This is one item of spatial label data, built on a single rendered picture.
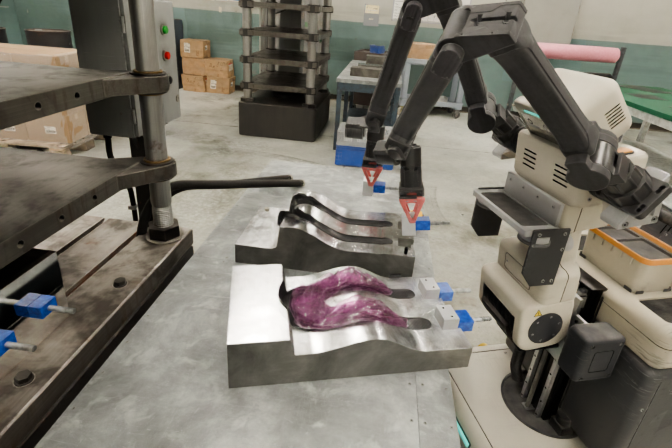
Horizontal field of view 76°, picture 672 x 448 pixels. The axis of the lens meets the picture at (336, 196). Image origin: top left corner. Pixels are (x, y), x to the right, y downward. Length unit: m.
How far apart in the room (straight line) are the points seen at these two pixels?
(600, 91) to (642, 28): 7.29
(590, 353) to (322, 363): 0.74
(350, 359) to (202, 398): 0.29
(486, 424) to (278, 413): 0.92
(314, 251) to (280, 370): 0.40
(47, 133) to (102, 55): 3.40
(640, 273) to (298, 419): 1.01
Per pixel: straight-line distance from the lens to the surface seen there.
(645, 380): 1.46
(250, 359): 0.88
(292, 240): 1.19
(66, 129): 4.72
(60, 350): 1.12
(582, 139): 0.92
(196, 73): 7.86
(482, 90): 1.26
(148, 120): 1.30
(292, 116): 5.10
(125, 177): 1.29
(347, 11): 7.53
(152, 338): 1.06
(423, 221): 1.19
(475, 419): 1.66
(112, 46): 1.44
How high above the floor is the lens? 1.49
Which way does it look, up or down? 24 degrees down
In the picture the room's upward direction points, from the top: 4 degrees clockwise
